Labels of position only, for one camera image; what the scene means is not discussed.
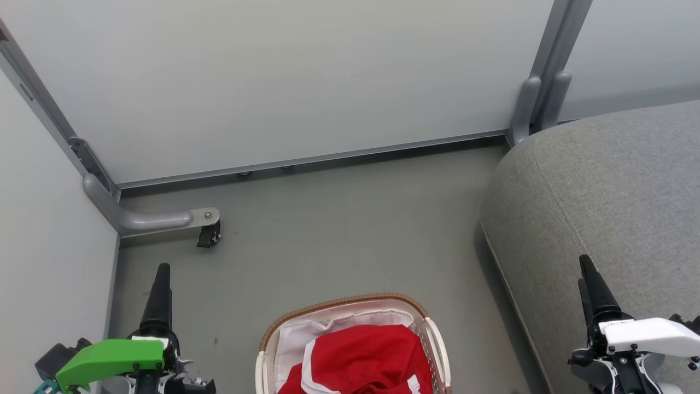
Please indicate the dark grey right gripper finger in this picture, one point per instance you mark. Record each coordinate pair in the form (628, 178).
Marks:
(584, 306)
(599, 295)

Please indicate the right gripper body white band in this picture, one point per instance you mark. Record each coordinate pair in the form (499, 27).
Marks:
(651, 334)

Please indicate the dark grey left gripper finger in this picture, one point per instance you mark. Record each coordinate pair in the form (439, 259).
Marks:
(158, 298)

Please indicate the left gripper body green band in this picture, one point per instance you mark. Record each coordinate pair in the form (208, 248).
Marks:
(109, 358)

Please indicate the red and white garment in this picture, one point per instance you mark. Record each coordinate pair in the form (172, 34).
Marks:
(366, 361)

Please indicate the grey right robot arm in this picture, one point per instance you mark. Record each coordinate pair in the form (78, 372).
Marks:
(596, 380)

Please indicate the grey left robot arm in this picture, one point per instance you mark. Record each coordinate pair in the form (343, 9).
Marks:
(117, 387)

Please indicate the grey fabric sofa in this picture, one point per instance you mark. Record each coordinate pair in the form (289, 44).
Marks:
(601, 202)

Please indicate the grey partition support leg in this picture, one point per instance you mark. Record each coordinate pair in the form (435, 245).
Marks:
(555, 98)
(525, 109)
(142, 220)

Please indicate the black caster wheel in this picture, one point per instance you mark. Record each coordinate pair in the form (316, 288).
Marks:
(208, 235)

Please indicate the white fabric basket liner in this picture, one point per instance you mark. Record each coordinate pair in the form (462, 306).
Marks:
(298, 342)

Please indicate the woven white laundry basket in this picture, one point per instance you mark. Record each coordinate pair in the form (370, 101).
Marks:
(437, 350)

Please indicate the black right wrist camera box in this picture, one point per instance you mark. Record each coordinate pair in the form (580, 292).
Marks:
(689, 322)

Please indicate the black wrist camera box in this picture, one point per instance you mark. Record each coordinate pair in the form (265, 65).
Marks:
(689, 322)
(60, 358)

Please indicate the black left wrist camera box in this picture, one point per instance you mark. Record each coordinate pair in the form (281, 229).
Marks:
(60, 358)

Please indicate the grey aluminium partition rail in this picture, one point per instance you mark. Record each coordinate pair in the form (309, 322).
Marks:
(311, 159)

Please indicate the grey aluminium partition post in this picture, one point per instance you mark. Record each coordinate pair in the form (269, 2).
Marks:
(49, 112)
(558, 38)

